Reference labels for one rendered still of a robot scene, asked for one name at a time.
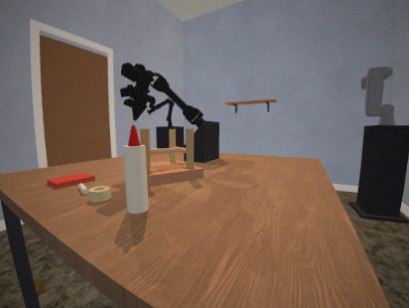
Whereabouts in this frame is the white glue bottle with red cap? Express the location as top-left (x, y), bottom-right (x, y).
top-left (123, 125), bottom-right (149, 214)

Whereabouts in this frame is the red rectangular block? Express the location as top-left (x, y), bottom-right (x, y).
top-left (47, 173), bottom-right (95, 189)

